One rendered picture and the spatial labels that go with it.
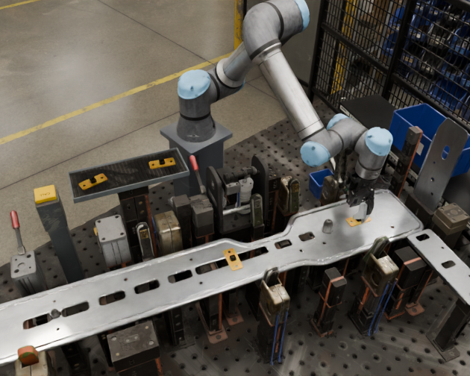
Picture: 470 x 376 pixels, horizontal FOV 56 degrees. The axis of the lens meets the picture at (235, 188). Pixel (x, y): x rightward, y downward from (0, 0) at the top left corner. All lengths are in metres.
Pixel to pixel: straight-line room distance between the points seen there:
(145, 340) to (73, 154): 2.53
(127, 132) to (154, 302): 2.54
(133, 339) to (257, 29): 0.89
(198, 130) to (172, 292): 0.63
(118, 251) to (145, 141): 2.28
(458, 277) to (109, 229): 1.07
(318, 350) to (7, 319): 0.96
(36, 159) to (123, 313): 2.46
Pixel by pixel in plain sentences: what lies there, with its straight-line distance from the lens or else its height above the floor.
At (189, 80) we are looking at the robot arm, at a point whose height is 1.32.
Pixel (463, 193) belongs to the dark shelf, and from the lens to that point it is 1.78.
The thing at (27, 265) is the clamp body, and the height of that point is 1.06.
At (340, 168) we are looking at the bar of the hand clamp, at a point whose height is 1.11.
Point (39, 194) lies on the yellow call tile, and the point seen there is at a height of 1.16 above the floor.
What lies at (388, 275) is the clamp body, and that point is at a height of 1.03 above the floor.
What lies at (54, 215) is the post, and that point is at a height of 1.09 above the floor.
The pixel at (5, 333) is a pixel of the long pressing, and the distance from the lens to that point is 1.39.
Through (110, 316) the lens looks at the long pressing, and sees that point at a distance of 1.32.
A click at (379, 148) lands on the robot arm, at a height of 1.35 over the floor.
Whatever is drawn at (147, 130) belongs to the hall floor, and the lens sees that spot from 3.71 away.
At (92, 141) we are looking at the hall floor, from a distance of 3.69.
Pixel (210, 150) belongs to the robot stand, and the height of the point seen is 1.06.
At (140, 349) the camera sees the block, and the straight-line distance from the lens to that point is 1.22.
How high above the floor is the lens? 2.09
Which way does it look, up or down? 42 degrees down
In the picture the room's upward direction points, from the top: 1 degrees clockwise
